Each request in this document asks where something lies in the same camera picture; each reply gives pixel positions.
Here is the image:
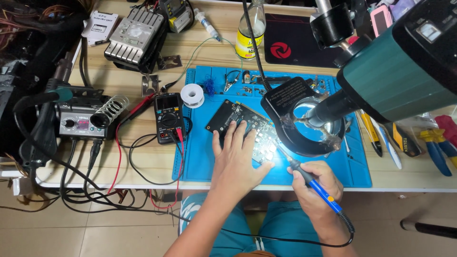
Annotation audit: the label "person's right hand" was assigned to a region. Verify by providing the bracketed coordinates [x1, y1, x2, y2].
[287, 160, 345, 222]

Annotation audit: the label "person's left hand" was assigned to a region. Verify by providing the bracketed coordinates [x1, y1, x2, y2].
[211, 120, 276, 195]

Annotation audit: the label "blue handled soldering iron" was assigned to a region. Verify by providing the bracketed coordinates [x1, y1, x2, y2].
[274, 146, 355, 233]

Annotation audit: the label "black graphics circuit board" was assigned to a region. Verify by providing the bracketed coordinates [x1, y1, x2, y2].
[205, 99, 283, 165]

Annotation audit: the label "blue silicone work mat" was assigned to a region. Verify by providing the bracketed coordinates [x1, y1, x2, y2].
[172, 65, 373, 188]

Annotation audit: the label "person's teal shorts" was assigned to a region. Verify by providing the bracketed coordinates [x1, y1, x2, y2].
[178, 192, 325, 257]

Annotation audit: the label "pile of small metal parts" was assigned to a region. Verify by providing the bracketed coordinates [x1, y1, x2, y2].
[240, 74, 268, 98]

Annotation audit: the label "yellow black screwdriver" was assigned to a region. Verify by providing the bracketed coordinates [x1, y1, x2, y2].
[358, 110, 383, 158]

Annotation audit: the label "black digital multimeter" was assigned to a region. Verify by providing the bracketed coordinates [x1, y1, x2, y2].
[153, 92, 186, 145]

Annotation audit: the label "metal tweezers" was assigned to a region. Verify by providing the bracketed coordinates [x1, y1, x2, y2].
[355, 110, 367, 144]

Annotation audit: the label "metal alligator clip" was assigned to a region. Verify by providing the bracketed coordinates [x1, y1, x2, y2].
[224, 70, 242, 92]

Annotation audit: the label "black yellow utility knife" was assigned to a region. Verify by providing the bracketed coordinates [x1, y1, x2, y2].
[383, 121, 422, 158]

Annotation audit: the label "black multimeter probe lead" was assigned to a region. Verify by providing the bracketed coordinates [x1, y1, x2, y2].
[118, 116, 194, 186]

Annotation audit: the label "black stool leg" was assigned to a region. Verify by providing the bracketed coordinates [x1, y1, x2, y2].
[399, 218, 457, 240]

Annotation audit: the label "red multimeter probe lead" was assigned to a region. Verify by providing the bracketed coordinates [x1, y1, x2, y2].
[106, 92, 185, 210]

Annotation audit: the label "blue yellow pliers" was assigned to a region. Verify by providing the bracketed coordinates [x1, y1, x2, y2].
[418, 129, 457, 178]

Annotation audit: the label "clear bottle yellow label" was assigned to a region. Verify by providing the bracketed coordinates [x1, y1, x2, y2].
[234, 0, 267, 61]

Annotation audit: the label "metal spring iron holder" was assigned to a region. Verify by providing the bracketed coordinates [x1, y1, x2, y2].
[90, 95, 130, 129]

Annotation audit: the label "black mouse pad red logo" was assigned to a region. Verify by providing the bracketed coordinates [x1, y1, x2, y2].
[264, 13, 344, 69]

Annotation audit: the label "white paste syringe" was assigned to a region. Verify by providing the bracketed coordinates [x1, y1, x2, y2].
[194, 9, 221, 42]

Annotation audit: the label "teal black microscope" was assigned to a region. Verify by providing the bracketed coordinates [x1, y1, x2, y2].
[306, 0, 457, 130]

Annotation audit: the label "grey soldering station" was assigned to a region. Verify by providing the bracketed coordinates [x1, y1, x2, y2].
[55, 87, 119, 140]

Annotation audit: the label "yellow black meter device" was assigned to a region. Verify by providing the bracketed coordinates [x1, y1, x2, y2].
[159, 0, 194, 34]

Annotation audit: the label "silver finned heat sink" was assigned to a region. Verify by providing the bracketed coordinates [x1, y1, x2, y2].
[104, 7, 169, 74]

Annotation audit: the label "pink handheld device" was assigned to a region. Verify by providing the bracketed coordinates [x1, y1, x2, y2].
[369, 4, 393, 38]

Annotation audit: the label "white handwritten box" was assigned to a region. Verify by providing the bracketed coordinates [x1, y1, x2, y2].
[81, 10, 119, 47]

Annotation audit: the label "black hot air gun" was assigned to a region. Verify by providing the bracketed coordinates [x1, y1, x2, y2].
[14, 53, 74, 170]

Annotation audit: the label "black soldering iron cable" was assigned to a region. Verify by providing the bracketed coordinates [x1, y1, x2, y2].
[149, 209, 356, 249]

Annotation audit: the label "black ring light magnifier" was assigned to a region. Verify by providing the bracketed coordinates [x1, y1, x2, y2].
[260, 76, 346, 158]

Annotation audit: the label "white solder wire spool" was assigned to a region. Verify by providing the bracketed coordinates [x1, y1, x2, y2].
[180, 84, 205, 109]

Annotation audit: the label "blue wire tangle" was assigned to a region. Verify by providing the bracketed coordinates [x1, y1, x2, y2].
[203, 78, 216, 97]

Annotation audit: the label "white blue handled tool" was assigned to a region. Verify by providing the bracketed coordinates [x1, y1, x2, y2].
[371, 117, 403, 170]

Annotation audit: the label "small metal bracket plate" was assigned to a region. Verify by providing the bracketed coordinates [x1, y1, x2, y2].
[157, 54, 183, 71]
[141, 74, 160, 97]

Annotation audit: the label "thin green wire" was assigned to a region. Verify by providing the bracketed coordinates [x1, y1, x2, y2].
[161, 36, 244, 91]

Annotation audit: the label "black lamp cable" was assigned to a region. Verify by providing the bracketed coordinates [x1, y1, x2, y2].
[242, 0, 273, 91]

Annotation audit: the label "red handled tool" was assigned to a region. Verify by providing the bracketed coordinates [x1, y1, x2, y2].
[434, 114, 457, 149]

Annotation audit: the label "heap of loose wires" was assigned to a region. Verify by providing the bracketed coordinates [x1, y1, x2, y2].
[0, 0, 98, 52]

